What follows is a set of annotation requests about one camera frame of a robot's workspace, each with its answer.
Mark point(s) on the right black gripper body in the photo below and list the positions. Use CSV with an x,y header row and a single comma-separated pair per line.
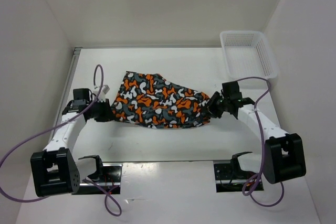
x,y
218,104

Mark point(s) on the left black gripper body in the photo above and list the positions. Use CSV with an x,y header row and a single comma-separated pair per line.
x,y
100,110

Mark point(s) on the orange camouflage shorts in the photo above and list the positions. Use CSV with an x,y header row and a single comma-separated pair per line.
x,y
149,100

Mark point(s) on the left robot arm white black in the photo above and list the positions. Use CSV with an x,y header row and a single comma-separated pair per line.
x,y
54,169

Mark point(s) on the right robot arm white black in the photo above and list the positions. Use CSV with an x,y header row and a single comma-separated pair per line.
x,y
282,156

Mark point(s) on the white perforated plastic basket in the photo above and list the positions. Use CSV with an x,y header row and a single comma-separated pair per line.
x,y
247,53

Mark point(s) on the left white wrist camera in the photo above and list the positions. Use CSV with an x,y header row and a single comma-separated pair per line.
x,y
101,91

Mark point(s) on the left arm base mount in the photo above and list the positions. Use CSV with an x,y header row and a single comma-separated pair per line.
x,y
109,180

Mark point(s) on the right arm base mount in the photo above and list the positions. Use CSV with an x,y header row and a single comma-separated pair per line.
x,y
227,180

